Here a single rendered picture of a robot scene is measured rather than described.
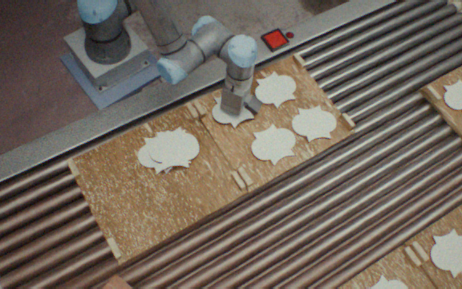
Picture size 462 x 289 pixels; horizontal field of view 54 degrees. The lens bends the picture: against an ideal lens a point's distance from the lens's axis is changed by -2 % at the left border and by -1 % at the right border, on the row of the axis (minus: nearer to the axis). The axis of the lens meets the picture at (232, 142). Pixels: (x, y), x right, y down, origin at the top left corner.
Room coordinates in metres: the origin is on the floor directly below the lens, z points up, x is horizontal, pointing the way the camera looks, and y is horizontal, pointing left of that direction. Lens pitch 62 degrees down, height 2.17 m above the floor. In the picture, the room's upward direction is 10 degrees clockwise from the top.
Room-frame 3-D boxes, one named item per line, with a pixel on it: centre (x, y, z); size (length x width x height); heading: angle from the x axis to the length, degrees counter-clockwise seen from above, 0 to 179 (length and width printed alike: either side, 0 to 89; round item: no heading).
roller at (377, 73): (0.76, -0.14, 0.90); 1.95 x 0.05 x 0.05; 130
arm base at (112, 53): (0.91, 0.45, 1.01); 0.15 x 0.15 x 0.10
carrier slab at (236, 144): (0.76, -0.12, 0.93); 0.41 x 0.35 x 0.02; 130
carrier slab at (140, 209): (0.50, 0.20, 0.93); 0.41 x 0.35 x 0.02; 131
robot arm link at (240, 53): (0.76, 0.02, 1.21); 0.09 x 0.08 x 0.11; 55
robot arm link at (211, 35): (0.80, 0.11, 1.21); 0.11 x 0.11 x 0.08; 55
